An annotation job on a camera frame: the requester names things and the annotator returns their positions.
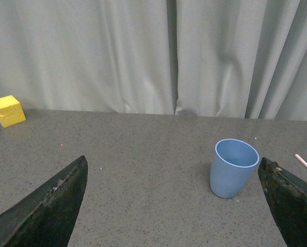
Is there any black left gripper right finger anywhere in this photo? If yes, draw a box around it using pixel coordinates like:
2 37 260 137
258 157 307 246

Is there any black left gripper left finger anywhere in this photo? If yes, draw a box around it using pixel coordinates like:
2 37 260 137
0 155 88 246

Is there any blue plastic cup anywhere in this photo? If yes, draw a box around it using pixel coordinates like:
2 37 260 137
210 138 260 199

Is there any yellow foam cube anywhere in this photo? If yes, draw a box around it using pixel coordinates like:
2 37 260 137
0 95 26 128

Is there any grey curtain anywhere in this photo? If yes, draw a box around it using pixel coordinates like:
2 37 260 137
0 1 307 120

